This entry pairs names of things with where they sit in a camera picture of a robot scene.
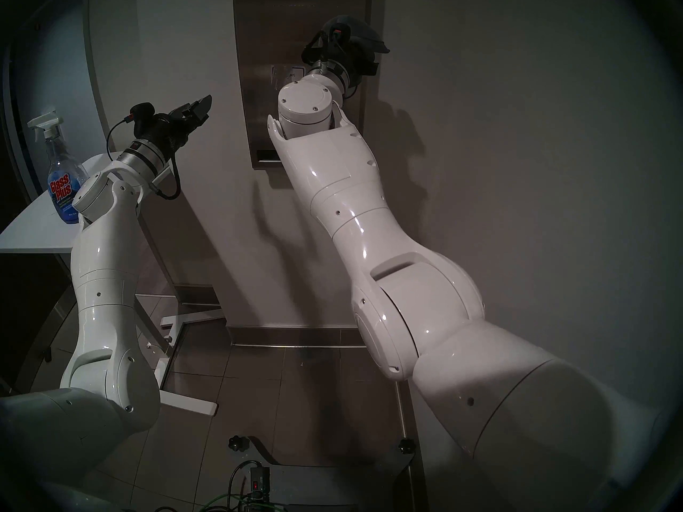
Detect black power box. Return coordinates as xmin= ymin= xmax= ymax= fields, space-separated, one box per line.
xmin=248 ymin=465 xmax=272 ymax=501

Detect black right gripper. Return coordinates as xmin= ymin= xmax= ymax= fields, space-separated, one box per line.
xmin=320 ymin=38 xmax=381 ymax=85

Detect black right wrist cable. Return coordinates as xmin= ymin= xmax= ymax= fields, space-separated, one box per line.
xmin=301 ymin=30 xmax=335 ymax=65

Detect grey microfiber cloth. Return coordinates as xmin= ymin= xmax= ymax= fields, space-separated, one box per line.
xmin=322 ymin=15 xmax=391 ymax=56

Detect black base cable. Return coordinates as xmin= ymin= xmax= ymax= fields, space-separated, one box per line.
xmin=229 ymin=460 xmax=263 ymax=497

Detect green cable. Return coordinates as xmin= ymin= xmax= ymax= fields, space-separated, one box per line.
xmin=203 ymin=492 xmax=267 ymax=512

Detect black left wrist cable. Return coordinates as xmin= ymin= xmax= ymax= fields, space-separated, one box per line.
xmin=106 ymin=116 xmax=182 ymax=200

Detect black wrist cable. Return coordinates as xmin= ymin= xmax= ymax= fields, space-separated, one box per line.
xmin=301 ymin=30 xmax=335 ymax=65
xmin=106 ymin=116 xmax=182 ymax=200

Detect blue glass cleaner spray bottle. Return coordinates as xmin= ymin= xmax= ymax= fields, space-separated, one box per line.
xmin=28 ymin=111 xmax=89 ymax=225

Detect white side table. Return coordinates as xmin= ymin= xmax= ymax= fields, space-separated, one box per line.
xmin=0 ymin=152 xmax=225 ymax=417

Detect white blue-bordered label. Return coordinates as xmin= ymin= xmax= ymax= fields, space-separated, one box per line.
xmin=271 ymin=65 xmax=305 ymax=86

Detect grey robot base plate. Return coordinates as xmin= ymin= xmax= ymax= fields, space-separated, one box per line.
xmin=248 ymin=436 xmax=417 ymax=512

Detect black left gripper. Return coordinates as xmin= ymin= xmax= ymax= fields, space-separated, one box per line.
xmin=145 ymin=94 xmax=213 ymax=154

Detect stainless steel wall dispenser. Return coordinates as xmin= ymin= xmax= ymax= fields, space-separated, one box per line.
xmin=233 ymin=0 xmax=373 ymax=170

